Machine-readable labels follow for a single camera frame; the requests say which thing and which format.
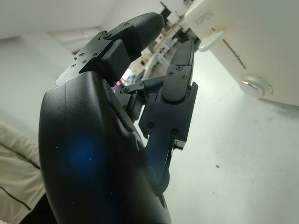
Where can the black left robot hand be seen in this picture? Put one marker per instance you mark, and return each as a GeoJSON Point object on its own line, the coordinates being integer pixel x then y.
{"type": "Point", "coordinates": [93, 151]}

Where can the cream two-slot toaster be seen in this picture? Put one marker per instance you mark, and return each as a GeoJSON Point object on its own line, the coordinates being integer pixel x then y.
{"type": "Point", "coordinates": [268, 35]}

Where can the silver toaster knob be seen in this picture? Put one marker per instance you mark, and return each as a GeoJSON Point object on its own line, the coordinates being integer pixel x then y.
{"type": "Point", "coordinates": [255, 85]}

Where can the beige cloth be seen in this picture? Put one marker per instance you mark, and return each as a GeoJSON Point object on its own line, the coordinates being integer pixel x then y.
{"type": "Point", "coordinates": [16, 168]}

